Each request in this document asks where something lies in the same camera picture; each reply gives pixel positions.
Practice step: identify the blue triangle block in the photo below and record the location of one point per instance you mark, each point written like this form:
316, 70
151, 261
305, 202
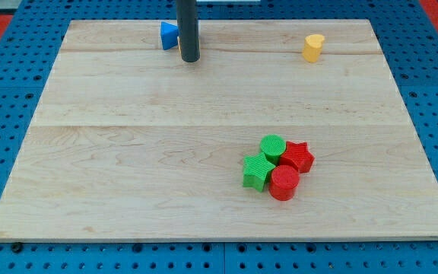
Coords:
169, 35

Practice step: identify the yellow block behind rod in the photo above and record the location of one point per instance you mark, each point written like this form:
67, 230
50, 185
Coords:
179, 45

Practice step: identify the red cylinder block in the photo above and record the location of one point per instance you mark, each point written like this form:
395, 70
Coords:
284, 182

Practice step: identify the green cylinder block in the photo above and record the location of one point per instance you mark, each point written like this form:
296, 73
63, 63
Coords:
273, 146

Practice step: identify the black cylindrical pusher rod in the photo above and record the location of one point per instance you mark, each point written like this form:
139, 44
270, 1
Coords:
187, 20

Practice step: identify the red star block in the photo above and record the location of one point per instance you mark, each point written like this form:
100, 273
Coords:
298, 156

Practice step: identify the wooden board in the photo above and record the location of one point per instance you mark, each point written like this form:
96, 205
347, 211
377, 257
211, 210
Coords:
128, 143

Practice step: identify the green star block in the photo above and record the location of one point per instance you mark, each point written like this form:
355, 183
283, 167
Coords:
256, 171

